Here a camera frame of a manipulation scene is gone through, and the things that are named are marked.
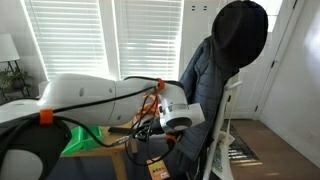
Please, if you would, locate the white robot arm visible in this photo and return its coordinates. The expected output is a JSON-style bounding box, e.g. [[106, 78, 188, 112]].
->
[[0, 74, 205, 180]]

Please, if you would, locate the black hooded garment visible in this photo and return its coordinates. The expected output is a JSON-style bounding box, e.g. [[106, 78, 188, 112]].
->
[[211, 1, 268, 75]]

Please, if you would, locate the blue puffer jacket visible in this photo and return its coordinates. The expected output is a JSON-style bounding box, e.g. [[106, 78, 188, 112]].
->
[[174, 36, 236, 164]]

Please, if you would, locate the potted plant on shelf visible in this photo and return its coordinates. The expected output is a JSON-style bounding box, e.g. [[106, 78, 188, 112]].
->
[[0, 69, 32, 90]]

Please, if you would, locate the wooden table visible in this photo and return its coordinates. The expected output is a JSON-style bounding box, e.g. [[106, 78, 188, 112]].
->
[[62, 121, 137, 180]]

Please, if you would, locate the right window blind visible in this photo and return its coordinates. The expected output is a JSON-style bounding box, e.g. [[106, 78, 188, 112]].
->
[[114, 0, 184, 80]]

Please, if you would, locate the window blind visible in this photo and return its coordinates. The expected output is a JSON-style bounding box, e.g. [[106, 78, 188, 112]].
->
[[22, 0, 109, 79], [114, 0, 184, 80]]

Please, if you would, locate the orange octopus plush toy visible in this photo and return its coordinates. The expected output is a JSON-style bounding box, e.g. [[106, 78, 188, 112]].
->
[[135, 94, 161, 119]]

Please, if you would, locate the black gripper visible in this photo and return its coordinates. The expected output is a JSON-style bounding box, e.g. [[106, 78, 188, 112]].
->
[[134, 115, 164, 140]]

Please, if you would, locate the white table lamp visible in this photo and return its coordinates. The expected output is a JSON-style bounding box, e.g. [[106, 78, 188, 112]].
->
[[0, 33, 20, 62]]

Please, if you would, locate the orange box on floor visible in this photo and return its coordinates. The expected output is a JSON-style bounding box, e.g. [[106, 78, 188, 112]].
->
[[147, 157, 170, 180]]

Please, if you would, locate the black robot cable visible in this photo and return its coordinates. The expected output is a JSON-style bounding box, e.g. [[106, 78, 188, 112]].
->
[[0, 75, 178, 167]]

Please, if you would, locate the black floor grate mat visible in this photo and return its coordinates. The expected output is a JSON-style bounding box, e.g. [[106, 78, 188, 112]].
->
[[221, 120, 258, 161]]

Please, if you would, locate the green plastic bin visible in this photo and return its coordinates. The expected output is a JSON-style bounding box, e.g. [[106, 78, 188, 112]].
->
[[62, 126, 99, 155]]

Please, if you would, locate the left window blind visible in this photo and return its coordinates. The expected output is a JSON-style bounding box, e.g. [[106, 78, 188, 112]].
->
[[22, 0, 109, 79]]

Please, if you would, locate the white front door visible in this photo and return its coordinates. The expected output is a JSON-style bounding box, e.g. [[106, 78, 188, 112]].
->
[[229, 0, 304, 119]]

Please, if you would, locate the white paper bag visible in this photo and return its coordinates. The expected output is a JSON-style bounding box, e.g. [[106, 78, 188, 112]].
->
[[212, 131, 234, 180]]

